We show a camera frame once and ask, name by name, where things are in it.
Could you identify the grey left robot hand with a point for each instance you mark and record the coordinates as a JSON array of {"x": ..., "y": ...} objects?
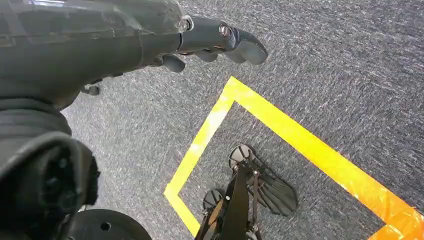
[{"x": 82, "y": 46}]

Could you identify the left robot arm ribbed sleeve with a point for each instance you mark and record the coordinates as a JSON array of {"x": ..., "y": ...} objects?
[{"x": 36, "y": 172}]

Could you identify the black round disc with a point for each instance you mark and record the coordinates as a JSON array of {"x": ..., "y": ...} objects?
[{"x": 106, "y": 227}]

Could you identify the black robot foot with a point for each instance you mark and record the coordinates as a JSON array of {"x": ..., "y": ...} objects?
[
  {"x": 275, "y": 193},
  {"x": 212, "y": 198}
]

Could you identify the yellow floor tape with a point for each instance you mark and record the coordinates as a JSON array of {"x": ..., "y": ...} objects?
[{"x": 285, "y": 127}]

